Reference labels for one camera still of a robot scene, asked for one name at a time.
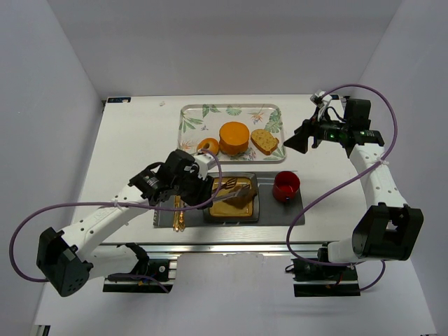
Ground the brown chocolate croissant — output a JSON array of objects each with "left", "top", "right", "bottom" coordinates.
[{"left": 223, "top": 185, "right": 258, "bottom": 209}]

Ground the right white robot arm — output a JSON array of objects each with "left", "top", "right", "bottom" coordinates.
[{"left": 284, "top": 94, "right": 424, "bottom": 266}]

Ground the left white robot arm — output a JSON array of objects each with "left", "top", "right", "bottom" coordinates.
[{"left": 36, "top": 149, "right": 218, "bottom": 297}]

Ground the sliced loaf bread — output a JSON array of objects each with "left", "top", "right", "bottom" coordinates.
[{"left": 251, "top": 129, "right": 279, "bottom": 155}]

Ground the gold spoon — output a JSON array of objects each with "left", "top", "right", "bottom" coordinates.
[{"left": 178, "top": 199, "right": 186, "bottom": 232}]

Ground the red mug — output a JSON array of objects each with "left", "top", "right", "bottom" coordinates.
[{"left": 272, "top": 171, "right": 300, "bottom": 203}]

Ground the round orange sponge cake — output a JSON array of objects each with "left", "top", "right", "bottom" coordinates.
[{"left": 219, "top": 121, "right": 250, "bottom": 156}]

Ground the floral serving tray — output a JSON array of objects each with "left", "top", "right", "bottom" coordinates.
[{"left": 178, "top": 104, "right": 286, "bottom": 164}]

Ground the grey striped placemat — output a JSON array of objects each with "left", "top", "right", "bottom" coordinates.
[{"left": 152, "top": 170, "right": 307, "bottom": 229}]

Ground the square brown ceramic plate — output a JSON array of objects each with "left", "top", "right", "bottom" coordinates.
[{"left": 202, "top": 172, "right": 260, "bottom": 223}]

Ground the blue label sticker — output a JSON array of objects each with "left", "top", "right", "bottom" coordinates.
[{"left": 106, "top": 97, "right": 131, "bottom": 104}]

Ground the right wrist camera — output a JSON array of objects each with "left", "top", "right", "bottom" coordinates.
[{"left": 310, "top": 91, "right": 333, "bottom": 120}]

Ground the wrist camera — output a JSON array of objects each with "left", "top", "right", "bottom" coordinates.
[
  {"left": 193, "top": 152, "right": 217, "bottom": 180},
  {"left": 310, "top": 91, "right": 333, "bottom": 120}
]

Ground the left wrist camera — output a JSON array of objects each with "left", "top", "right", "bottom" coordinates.
[{"left": 193, "top": 152, "right": 217, "bottom": 180}]

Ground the glazed ring donut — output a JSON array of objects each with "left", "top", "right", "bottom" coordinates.
[{"left": 197, "top": 137, "right": 219, "bottom": 155}]

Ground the aluminium frame rail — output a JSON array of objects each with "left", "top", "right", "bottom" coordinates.
[{"left": 45, "top": 240, "right": 333, "bottom": 281}]

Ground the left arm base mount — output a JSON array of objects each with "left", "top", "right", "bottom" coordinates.
[{"left": 103, "top": 243, "right": 174, "bottom": 294}]

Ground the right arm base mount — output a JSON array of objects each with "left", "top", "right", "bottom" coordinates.
[{"left": 285, "top": 242, "right": 361, "bottom": 298}]

